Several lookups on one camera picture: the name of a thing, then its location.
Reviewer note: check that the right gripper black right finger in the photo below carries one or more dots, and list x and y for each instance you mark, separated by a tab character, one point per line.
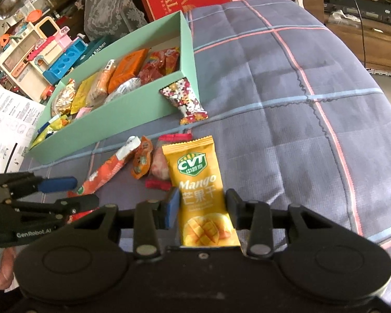
257	219

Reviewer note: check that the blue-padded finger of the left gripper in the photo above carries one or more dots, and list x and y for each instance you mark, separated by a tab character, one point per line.
59	184

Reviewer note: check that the pink clear red-ended packet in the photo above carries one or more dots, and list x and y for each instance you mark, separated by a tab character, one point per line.
159	171

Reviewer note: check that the yellow mango dried fruit packet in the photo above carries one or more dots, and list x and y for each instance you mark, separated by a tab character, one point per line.
203	217

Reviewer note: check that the pink flower pattern packet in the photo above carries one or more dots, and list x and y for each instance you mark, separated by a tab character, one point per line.
82	112

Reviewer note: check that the person's left hand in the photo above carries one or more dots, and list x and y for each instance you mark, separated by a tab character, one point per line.
6	267

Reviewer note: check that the yellow snack packet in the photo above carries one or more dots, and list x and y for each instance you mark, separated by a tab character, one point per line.
81	94

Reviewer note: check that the grey lace cushion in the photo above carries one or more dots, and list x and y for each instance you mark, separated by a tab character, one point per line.
115	18

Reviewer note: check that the black audio device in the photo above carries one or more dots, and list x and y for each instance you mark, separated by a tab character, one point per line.
376	10

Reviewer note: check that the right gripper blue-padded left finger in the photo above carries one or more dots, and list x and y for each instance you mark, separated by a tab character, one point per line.
151	216

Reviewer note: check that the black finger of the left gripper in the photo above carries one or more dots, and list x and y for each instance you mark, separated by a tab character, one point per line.
18	184

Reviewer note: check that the Hello Kitty candy wrapper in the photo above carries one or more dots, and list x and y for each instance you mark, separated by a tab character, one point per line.
182	96

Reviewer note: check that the grey white candy wrapper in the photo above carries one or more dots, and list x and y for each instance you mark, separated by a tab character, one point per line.
125	88

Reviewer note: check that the small orange snack packet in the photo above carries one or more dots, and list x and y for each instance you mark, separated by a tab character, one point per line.
142	159

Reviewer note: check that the plaid blue-grey bedspread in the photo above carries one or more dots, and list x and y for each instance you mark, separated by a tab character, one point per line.
294	115

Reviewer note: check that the peanut snack clear packet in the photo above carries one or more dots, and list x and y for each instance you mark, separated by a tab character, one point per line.
62	104

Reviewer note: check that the mint green cardboard tray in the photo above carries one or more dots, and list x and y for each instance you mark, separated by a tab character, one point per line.
133	109

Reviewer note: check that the clear bread stick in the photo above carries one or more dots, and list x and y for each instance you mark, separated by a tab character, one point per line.
99	89

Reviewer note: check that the blue silver wafer packet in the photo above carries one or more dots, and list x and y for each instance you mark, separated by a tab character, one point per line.
43	127

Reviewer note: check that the Home Kitchen toy set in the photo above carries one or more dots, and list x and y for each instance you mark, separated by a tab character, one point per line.
36	56

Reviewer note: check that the yellow cartoon chips packet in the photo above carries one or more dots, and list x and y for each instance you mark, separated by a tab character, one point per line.
62	122

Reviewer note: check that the white printed instruction sheet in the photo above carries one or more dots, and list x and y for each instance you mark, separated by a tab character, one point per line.
18	118

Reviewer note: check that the orange red long packet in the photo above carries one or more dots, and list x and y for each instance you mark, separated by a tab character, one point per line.
108	170

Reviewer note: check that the red rainbow candy packet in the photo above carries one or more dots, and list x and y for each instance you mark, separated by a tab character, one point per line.
159	64

